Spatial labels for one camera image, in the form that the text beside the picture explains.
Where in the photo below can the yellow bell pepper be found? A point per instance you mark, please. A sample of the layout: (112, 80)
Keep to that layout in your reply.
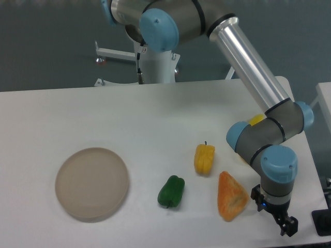
(204, 158)

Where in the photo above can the white side table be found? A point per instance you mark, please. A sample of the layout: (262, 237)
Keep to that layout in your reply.
(323, 100)

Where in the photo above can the orange bell pepper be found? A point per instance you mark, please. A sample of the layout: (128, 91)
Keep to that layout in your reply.
(232, 197)

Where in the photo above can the beige round plate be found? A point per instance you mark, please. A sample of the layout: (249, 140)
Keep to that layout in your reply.
(92, 184)

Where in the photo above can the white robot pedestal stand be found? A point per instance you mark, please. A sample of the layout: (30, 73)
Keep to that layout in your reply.
(151, 67)

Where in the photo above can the black device at table edge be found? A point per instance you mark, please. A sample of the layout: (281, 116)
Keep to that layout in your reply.
(321, 218)

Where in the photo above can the yellow fruit behind arm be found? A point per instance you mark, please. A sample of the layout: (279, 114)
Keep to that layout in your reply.
(256, 119)

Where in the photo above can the green bell pepper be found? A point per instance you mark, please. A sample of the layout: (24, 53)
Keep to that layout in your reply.
(170, 195)

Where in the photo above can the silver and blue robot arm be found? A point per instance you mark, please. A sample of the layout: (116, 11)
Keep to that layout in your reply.
(158, 27)

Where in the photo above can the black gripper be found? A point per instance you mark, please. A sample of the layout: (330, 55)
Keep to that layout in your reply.
(278, 208)

